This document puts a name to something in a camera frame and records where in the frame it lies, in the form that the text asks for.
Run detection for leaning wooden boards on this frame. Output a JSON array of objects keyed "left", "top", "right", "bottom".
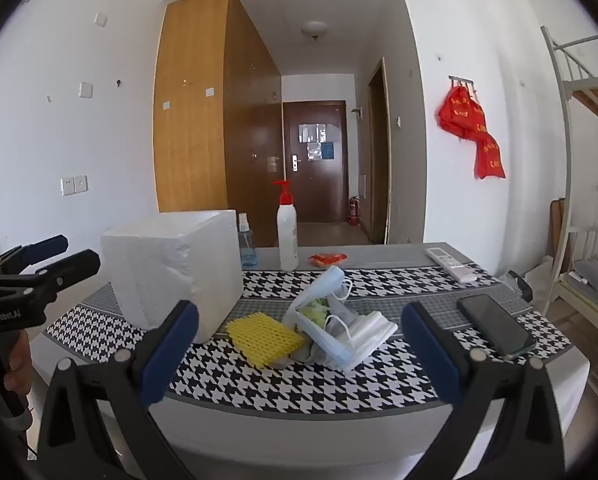
[{"left": 550, "top": 199, "right": 570, "bottom": 261}]

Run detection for translucent white plastic jug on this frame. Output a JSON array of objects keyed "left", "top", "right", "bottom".
[{"left": 284, "top": 296, "right": 340, "bottom": 361}]

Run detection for person's left hand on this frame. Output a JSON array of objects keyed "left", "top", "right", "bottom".
[{"left": 1, "top": 331, "right": 34, "bottom": 388}]

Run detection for wooden wardrobe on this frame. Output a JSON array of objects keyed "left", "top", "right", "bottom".
[{"left": 153, "top": 0, "right": 284, "bottom": 248}]

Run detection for black smartphone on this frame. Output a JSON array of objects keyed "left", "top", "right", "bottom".
[{"left": 456, "top": 293, "right": 537, "bottom": 361}]

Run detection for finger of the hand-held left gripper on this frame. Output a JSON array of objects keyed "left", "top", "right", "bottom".
[
  {"left": 3, "top": 249, "right": 102, "bottom": 302},
  {"left": 0, "top": 234, "right": 70, "bottom": 281}
]

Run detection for houndstooth tablecloth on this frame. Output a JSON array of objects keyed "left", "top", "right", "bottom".
[{"left": 44, "top": 241, "right": 592, "bottom": 418}]

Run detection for white remote control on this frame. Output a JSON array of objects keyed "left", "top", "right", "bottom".
[{"left": 425, "top": 246, "right": 478, "bottom": 283}]

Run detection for red snack packet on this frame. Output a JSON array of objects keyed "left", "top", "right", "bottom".
[{"left": 307, "top": 252, "right": 348, "bottom": 267}]

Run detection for red printed bag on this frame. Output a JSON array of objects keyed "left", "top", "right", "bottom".
[
  {"left": 474, "top": 132, "right": 506, "bottom": 180},
  {"left": 436, "top": 85, "right": 487, "bottom": 141}
]

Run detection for black chair armrest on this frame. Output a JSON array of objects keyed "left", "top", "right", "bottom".
[{"left": 508, "top": 270, "right": 533, "bottom": 303}]

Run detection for blue face mask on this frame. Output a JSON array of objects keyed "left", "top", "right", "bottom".
[
  {"left": 291, "top": 266, "right": 354, "bottom": 318},
  {"left": 306, "top": 317, "right": 365, "bottom": 372}
]

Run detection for white foam box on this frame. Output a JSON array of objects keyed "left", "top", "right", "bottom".
[{"left": 100, "top": 209, "right": 245, "bottom": 345}]

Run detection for white door notice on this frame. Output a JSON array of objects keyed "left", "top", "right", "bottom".
[{"left": 299, "top": 122, "right": 327, "bottom": 143}]

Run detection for brown side door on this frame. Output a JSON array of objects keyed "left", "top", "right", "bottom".
[{"left": 368, "top": 57, "right": 392, "bottom": 245}]

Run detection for dark brown entrance door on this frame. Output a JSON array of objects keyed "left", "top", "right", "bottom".
[{"left": 283, "top": 101, "right": 348, "bottom": 223}]

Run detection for grey pillow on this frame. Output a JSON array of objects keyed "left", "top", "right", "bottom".
[{"left": 572, "top": 257, "right": 598, "bottom": 296}]

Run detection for white pump bottle red pump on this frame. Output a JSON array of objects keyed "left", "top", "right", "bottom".
[{"left": 271, "top": 180, "right": 300, "bottom": 272}]

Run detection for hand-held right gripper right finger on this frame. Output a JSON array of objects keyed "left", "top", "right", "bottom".
[{"left": 401, "top": 301, "right": 565, "bottom": 480}]

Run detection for blue spray bottle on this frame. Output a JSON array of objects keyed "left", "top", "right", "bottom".
[{"left": 236, "top": 212, "right": 259, "bottom": 268}]

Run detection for white metal bunk bed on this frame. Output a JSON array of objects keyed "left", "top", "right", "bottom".
[{"left": 539, "top": 25, "right": 598, "bottom": 411}]

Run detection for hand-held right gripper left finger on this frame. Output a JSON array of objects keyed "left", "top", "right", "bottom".
[{"left": 36, "top": 300, "right": 200, "bottom": 480}]

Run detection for white bag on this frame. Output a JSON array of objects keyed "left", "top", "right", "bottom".
[{"left": 524, "top": 255, "right": 555, "bottom": 291}]

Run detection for yellow foam net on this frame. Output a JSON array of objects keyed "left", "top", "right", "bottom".
[{"left": 225, "top": 311, "right": 306, "bottom": 368}]

